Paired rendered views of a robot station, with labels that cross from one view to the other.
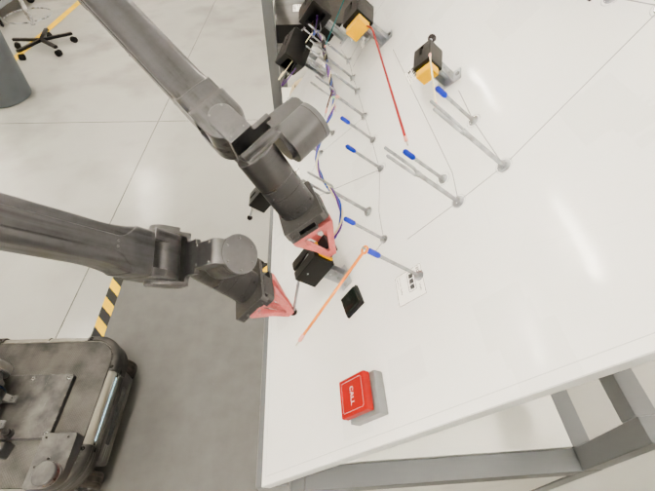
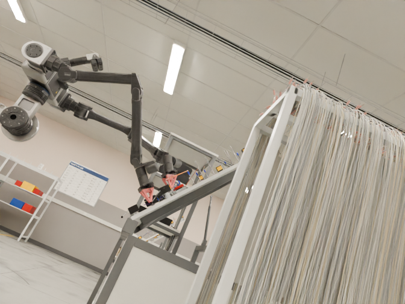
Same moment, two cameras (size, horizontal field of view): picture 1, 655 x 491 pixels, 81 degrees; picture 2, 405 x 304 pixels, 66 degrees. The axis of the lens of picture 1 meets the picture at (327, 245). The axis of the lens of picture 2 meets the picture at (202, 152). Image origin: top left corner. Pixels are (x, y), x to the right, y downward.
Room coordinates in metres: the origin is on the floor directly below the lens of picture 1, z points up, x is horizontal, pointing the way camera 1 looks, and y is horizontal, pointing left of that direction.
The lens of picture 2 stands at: (-1.38, 0.00, 0.72)
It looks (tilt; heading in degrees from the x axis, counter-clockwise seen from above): 22 degrees up; 357
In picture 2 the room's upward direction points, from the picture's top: 24 degrees clockwise
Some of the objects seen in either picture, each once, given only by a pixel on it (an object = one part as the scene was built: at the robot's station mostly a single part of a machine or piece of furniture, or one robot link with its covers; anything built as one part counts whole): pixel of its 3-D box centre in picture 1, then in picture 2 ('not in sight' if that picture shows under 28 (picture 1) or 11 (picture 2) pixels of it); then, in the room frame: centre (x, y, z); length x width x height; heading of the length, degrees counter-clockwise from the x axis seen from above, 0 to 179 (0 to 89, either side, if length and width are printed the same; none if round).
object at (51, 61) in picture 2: not in sight; (55, 64); (0.20, 0.86, 1.45); 0.09 x 0.08 x 0.12; 2
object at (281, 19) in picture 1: (318, 15); (152, 217); (1.58, 0.04, 1.09); 0.35 x 0.33 x 0.07; 4
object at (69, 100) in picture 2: not in sight; (70, 105); (0.70, 0.87, 1.45); 0.09 x 0.08 x 0.12; 2
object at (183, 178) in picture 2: not in sight; (173, 172); (1.54, 0.03, 1.56); 0.30 x 0.23 x 0.19; 95
